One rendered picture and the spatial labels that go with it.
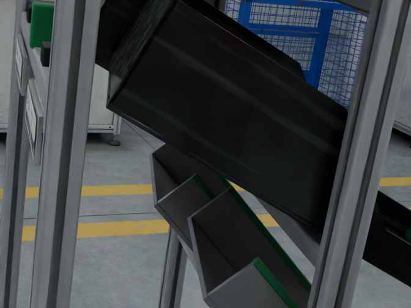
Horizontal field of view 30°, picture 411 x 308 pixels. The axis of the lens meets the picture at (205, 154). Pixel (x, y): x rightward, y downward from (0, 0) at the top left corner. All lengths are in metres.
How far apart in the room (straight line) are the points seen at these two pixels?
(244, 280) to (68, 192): 0.15
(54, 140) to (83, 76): 0.04
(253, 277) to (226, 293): 0.02
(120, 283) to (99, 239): 0.39
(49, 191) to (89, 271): 2.68
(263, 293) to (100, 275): 2.56
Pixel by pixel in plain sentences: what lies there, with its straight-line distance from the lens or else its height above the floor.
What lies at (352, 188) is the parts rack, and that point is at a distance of 0.44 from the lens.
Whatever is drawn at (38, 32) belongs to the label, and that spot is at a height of 1.32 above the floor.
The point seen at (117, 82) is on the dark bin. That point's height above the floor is 1.32.
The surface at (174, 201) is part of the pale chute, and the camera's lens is 0.63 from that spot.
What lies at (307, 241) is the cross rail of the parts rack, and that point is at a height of 1.23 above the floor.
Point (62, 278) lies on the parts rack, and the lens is 0.42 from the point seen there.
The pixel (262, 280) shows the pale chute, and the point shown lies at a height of 1.20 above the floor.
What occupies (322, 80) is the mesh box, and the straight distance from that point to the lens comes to 4.90.
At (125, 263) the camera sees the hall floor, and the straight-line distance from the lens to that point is 3.17.
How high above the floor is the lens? 1.42
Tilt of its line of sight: 18 degrees down
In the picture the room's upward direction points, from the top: 9 degrees clockwise
